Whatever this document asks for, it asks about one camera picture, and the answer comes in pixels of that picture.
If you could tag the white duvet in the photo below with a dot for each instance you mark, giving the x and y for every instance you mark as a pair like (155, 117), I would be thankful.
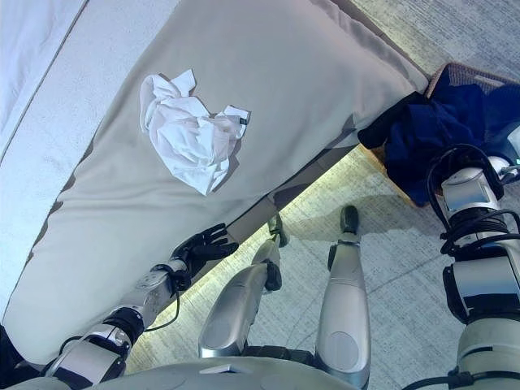
(40, 101)

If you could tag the silver left robot leg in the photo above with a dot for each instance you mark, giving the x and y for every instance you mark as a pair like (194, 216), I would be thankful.
(231, 308)

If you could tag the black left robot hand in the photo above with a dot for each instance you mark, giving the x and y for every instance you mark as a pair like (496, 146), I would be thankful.
(203, 248)

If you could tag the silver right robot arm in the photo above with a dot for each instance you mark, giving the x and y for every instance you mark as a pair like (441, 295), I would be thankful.
(483, 284)

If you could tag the bed with beige cover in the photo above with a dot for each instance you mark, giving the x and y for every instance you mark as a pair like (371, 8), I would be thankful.
(243, 101)

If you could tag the silver robot leg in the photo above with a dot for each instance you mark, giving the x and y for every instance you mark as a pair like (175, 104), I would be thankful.
(231, 308)
(345, 308)

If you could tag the brown woven basket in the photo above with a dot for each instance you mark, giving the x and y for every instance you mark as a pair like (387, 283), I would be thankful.
(467, 73)

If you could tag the white garment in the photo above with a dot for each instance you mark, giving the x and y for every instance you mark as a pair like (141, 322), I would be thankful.
(187, 138)

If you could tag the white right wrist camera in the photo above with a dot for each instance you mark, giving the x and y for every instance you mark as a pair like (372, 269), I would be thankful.
(515, 142)

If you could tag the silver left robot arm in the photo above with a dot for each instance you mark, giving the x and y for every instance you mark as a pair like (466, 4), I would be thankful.
(138, 300)

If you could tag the large grey area rug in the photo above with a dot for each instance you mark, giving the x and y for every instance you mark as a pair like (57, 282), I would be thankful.
(406, 252)

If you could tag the navy blue garment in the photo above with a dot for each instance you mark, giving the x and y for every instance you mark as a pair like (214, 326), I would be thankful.
(447, 130)

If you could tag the silver right robot leg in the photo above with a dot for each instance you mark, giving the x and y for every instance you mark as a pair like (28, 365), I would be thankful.
(345, 308)

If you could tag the grey robot torso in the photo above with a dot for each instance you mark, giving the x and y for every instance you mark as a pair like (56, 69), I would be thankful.
(183, 375)

